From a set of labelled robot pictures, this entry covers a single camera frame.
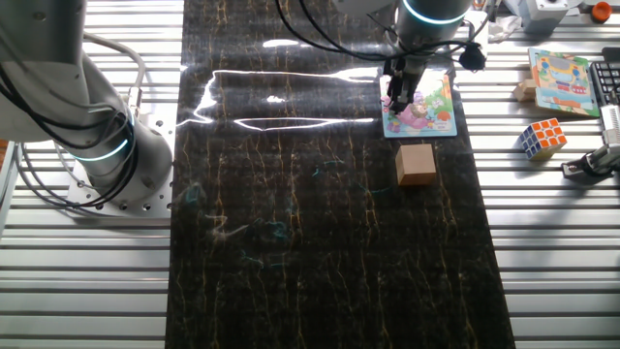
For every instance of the black computer keyboard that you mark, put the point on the black computer keyboard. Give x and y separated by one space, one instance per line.
605 80

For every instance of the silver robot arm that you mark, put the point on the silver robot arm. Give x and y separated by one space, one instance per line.
431 22

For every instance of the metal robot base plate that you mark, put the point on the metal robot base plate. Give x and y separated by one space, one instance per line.
155 160

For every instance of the colourful cartoon vehicle puzzle board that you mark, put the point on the colourful cartoon vehicle puzzle board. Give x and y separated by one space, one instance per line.
564 80

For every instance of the black marble pattern mat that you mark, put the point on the black marble pattern mat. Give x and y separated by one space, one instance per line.
315 242

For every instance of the grey control box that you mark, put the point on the grey control box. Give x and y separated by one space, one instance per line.
547 14

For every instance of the colourful butterfly puzzle board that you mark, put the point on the colourful butterfly puzzle board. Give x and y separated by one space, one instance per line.
431 116

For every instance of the plain wooden block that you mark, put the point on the plain wooden block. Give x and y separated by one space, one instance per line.
416 165

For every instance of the small pale wooden block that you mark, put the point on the small pale wooden block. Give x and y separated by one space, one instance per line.
525 90

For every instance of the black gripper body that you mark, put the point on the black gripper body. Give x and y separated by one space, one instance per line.
404 70

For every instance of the orange and white Rubik's cube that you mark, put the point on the orange and white Rubik's cube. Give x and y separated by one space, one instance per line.
543 138

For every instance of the orange push button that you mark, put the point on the orange push button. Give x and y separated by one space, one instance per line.
601 10

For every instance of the crumpled white wrapper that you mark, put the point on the crumpled white wrapper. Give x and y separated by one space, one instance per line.
504 28

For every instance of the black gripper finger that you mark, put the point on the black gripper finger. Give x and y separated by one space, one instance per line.
406 99
393 99

